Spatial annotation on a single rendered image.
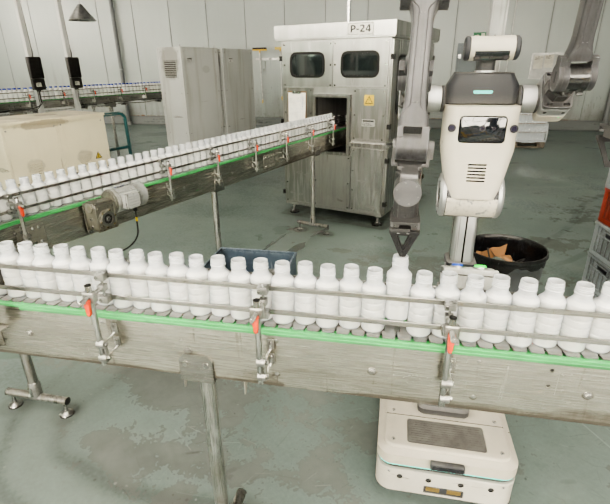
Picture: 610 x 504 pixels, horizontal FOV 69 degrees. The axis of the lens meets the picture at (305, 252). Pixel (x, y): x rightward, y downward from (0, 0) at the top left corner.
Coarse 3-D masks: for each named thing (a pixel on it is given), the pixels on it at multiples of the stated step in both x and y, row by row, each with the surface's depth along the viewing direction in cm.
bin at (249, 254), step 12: (216, 252) 175; (228, 252) 180; (240, 252) 179; (252, 252) 178; (264, 252) 177; (276, 252) 176; (288, 252) 175; (204, 264) 164; (228, 264) 182; (252, 264) 180
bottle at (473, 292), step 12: (468, 276) 104; (480, 276) 105; (468, 288) 104; (480, 288) 103; (468, 300) 104; (480, 300) 103; (468, 312) 105; (480, 312) 105; (468, 324) 106; (480, 324) 106; (468, 336) 107
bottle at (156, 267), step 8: (152, 256) 117; (160, 256) 119; (152, 264) 118; (160, 264) 119; (152, 272) 118; (160, 272) 118; (152, 288) 120; (160, 288) 120; (168, 288) 122; (152, 296) 121; (160, 296) 121; (168, 296) 122; (152, 304) 122; (160, 304) 121
